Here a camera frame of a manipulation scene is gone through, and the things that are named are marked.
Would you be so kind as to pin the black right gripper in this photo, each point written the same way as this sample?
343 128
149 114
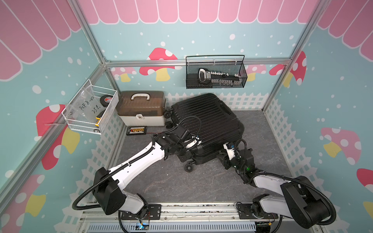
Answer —
226 159

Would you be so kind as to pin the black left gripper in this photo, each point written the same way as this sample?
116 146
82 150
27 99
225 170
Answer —
188 155

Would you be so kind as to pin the black ribbed hard-shell suitcase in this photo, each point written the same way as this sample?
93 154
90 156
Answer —
211 120

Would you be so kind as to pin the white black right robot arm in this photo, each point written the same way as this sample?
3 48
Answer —
298 198

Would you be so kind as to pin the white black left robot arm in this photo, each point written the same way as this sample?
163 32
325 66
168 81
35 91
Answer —
108 189

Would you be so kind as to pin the black box with orange parts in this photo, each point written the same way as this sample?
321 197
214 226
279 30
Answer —
136 130

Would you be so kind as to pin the brown lidded white toolbox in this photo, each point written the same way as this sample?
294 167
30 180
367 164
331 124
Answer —
142 108

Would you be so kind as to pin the socket wrench set in basket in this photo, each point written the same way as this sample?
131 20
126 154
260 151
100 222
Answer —
218 78

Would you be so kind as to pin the yellow black tool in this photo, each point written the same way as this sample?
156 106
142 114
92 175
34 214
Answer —
98 118

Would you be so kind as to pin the black tape roll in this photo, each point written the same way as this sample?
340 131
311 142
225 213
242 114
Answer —
105 100

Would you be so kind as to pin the plastic bag with writing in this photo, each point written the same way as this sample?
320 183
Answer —
86 105

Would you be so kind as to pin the black wire mesh wall basket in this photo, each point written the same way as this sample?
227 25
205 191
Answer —
215 71

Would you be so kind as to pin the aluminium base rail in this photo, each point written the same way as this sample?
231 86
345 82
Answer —
222 217

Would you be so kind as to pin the clear wire wall basket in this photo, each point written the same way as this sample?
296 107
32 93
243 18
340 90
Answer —
80 124

